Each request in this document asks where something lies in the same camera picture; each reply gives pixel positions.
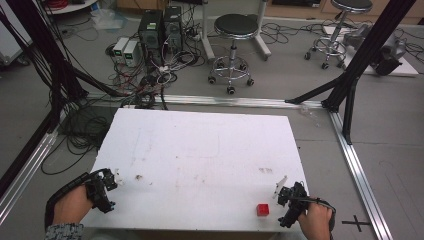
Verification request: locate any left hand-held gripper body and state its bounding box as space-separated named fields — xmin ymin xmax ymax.
xmin=84 ymin=167 xmax=119 ymax=215

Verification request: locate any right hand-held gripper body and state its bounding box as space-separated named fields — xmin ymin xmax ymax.
xmin=277 ymin=181 xmax=310 ymax=230

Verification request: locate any person's right hand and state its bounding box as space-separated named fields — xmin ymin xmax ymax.
xmin=297 ymin=202 xmax=334 ymax=240

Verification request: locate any person's left hand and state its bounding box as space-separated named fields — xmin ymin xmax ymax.
xmin=52 ymin=184 xmax=95 ymax=227

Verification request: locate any red cube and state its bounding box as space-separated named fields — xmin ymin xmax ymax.
xmin=256 ymin=203 xmax=271 ymax=217

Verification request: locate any white bench power supply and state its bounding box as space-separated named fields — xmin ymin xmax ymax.
xmin=112 ymin=36 xmax=130 ymax=64
xmin=122 ymin=40 xmax=140 ymax=68

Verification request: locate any black computer tower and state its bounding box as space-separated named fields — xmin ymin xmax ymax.
xmin=137 ymin=9 xmax=165 ymax=67
xmin=162 ymin=5 xmax=185 ymax=55

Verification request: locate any clear plastic bag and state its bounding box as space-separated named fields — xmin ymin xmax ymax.
xmin=90 ymin=8 xmax=128 ymax=32

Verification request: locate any black round stool chrome base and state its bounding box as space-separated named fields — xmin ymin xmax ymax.
xmin=207 ymin=13 xmax=260 ymax=96
xmin=303 ymin=0 xmax=374 ymax=71

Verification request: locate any white cabinet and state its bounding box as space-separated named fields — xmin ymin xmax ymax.
xmin=0 ymin=13 xmax=34 ymax=67

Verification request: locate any grey machine on white board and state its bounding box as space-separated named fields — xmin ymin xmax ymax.
xmin=322 ymin=23 xmax=420 ymax=78

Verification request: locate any round white table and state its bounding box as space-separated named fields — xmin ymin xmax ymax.
xmin=44 ymin=0 xmax=99 ymax=16

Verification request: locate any tangle of floor cables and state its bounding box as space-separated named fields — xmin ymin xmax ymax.
xmin=40 ymin=13 xmax=208 ymax=176

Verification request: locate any aluminium frame rail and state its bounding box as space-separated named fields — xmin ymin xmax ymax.
xmin=84 ymin=92 xmax=325 ymax=110
xmin=0 ymin=128 xmax=60 ymax=225
xmin=327 ymin=109 xmax=395 ymax=240

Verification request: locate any black frame post with cables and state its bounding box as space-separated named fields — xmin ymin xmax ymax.
xmin=0 ymin=0 xmax=128 ymax=134

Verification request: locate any black frame post with braces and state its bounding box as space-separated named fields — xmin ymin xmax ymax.
xmin=285 ymin=0 xmax=418 ymax=146

